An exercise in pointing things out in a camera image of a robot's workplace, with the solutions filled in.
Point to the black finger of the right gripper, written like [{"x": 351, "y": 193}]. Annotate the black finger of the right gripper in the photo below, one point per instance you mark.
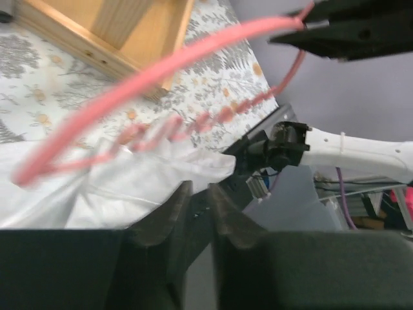
[
  {"x": 346, "y": 10},
  {"x": 349, "y": 44}
]

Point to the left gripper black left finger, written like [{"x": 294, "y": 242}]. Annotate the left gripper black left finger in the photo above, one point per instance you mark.
[{"x": 154, "y": 255}]

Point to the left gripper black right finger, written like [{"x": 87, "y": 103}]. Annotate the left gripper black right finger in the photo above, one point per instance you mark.
[{"x": 235, "y": 238}]

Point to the white cloth garment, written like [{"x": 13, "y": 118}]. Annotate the white cloth garment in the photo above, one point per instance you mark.
[{"x": 110, "y": 195}]

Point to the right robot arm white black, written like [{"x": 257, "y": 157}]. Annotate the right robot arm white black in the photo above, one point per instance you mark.
[{"x": 389, "y": 159}]

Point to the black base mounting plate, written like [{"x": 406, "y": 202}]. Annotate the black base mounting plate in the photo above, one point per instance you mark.
[{"x": 253, "y": 178}]

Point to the floral table mat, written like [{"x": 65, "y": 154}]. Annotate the floral table mat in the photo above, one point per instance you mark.
[{"x": 52, "y": 64}]

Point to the wooden clothes rack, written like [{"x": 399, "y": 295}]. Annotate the wooden clothes rack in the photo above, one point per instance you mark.
[{"x": 115, "y": 37}]

